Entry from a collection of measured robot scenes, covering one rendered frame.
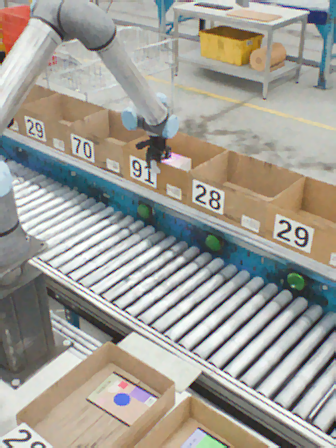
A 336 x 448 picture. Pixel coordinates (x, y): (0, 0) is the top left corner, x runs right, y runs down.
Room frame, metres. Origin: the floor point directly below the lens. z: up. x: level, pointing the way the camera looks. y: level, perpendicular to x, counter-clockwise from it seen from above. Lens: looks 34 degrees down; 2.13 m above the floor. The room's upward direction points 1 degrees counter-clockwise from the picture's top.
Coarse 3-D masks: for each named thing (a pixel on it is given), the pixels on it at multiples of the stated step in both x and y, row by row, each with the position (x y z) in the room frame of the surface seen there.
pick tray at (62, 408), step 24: (96, 360) 1.25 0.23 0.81; (120, 360) 1.26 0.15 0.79; (72, 384) 1.17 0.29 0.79; (96, 384) 1.20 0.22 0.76; (144, 384) 1.19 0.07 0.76; (168, 384) 1.14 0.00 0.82; (24, 408) 1.03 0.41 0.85; (48, 408) 1.09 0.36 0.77; (72, 408) 1.10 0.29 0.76; (96, 408) 1.10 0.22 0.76; (168, 408) 1.09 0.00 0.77; (48, 432) 1.02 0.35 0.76; (72, 432) 1.01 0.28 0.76; (96, 432) 1.01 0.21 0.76; (120, 432) 1.01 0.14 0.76; (144, 432) 1.01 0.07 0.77
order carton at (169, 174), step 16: (128, 144) 2.36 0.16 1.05; (176, 144) 2.49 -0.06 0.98; (192, 144) 2.43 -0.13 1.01; (208, 144) 2.37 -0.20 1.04; (128, 160) 2.31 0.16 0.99; (144, 160) 2.24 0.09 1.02; (192, 160) 2.43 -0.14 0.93; (128, 176) 2.31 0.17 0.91; (160, 176) 2.18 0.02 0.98; (176, 176) 2.12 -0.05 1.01; (160, 192) 2.18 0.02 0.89
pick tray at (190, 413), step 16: (192, 400) 1.07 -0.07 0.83; (176, 416) 1.03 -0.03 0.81; (192, 416) 1.06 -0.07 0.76; (208, 416) 1.03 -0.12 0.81; (224, 416) 1.00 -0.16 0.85; (160, 432) 0.97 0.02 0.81; (176, 432) 1.01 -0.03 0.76; (192, 432) 1.01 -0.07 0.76; (208, 432) 1.01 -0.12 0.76; (224, 432) 0.99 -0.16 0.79; (240, 432) 0.96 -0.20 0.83
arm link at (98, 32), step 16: (80, 0) 1.76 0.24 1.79; (64, 16) 1.73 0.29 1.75; (80, 16) 1.72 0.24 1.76; (96, 16) 1.73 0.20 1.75; (80, 32) 1.72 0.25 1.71; (96, 32) 1.72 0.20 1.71; (112, 32) 1.75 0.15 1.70; (96, 48) 1.73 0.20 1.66; (112, 48) 1.77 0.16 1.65; (112, 64) 1.79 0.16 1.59; (128, 64) 1.82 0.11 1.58; (128, 80) 1.83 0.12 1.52; (144, 80) 1.88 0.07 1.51; (128, 96) 1.88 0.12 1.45; (144, 96) 1.88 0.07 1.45; (144, 112) 1.92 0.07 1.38; (160, 112) 1.94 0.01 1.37; (144, 128) 2.02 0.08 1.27; (160, 128) 1.96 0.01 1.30; (176, 128) 2.00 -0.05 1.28
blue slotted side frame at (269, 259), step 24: (24, 144) 2.75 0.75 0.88; (24, 168) 2.82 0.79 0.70; (48, 168) 2.67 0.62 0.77; (72, 168) 2.49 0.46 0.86; (96, 192) 2.42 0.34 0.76; (120, 192) 2.29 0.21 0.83; (168, 216) 2.11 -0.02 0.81; (240, 240) 1.82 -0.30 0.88; (264, 264) 1.77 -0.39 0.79; (288, 264) 1.67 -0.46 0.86; (288, 288) 1.70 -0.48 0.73; (312, 288) 1.63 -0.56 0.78
